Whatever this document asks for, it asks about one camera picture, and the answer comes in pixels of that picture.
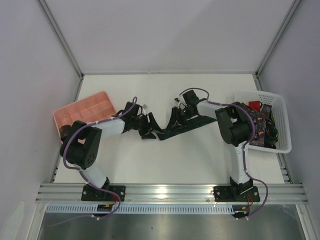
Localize dark green tie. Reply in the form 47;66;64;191
156;116;217;141

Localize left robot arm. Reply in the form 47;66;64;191
60;97;164;192

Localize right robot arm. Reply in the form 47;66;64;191
165;87;255;200

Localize pink compartment tray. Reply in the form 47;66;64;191
53;91;116;131

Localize red tie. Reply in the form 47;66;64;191
248;100;261;112

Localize rolled dark brown tie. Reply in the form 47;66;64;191
59;124;71;143

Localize floral navy tie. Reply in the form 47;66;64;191
241;103;266;147

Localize brown patterned tie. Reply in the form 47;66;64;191
260;104;272;120

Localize white plastic basket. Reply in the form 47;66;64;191
234;90;292;154

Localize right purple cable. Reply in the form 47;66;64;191
178;87;270;220

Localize purple cable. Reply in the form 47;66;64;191
61;96;138;187
178;87;270;220

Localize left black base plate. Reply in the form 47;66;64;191
81;184;126;202

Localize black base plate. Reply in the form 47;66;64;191
213;185;261;203
81;184;126;202

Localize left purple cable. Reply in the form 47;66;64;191
61;96;138;187

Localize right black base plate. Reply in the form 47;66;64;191
213;185;261;203

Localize white slotted cable duct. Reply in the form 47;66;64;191
45;203;235;215

